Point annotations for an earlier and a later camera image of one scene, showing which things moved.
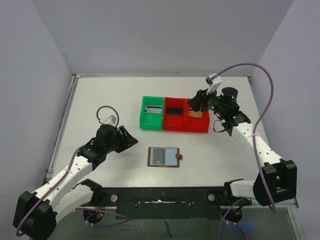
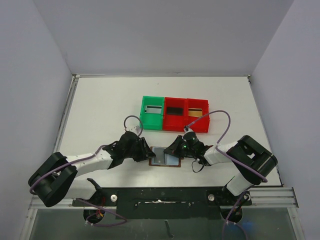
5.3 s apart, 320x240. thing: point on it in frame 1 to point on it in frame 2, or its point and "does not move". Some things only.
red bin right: x=197 y=124 does not move
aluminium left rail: x=49 y=173 does not move
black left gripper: x=128 y=141 to x=145 y=152
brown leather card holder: x=164 y=157 does not move
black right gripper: x=204 y=100 to x=178 y=148
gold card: x=198 y=114 does not move
